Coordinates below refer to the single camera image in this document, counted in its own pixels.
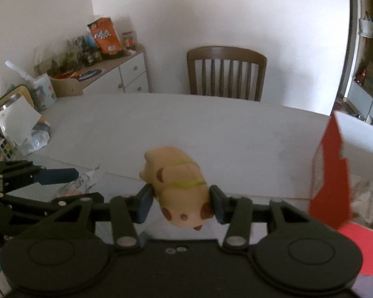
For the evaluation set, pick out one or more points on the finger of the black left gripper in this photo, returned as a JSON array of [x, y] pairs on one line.
[[19, 174], [11, 205]]

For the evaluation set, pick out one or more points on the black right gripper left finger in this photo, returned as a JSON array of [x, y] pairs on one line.
[[68, 250]]

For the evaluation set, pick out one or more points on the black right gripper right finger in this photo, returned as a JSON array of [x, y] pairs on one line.
[[286, 246]]

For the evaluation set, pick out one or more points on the yellow spotted pig toy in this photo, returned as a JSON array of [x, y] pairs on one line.
[[179, 187]]

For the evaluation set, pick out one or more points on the rubik cube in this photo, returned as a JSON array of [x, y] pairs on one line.
[[6, 151]]

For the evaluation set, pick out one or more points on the white tissue pack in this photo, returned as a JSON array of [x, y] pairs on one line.
[[22, 126]]

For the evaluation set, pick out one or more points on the red cardboard shoe box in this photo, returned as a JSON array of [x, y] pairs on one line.
[[341, 194]]

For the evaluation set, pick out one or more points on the pink white snack packet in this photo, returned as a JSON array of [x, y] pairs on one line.
[[83, 184]]

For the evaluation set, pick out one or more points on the white sideboard cabinet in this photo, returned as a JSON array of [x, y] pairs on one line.
[[126, 75]]

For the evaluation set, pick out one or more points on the orange snack bag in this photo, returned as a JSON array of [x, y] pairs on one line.
[[106, 38]]

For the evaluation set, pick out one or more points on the wooden chair far side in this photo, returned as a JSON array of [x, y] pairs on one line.
[[226, 71]]

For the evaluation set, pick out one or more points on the hanging tote bag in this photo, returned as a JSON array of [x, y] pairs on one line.
[[366, 26]]

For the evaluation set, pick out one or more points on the white wall cabinet unit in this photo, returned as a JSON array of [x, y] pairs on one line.
[[358, 92]]

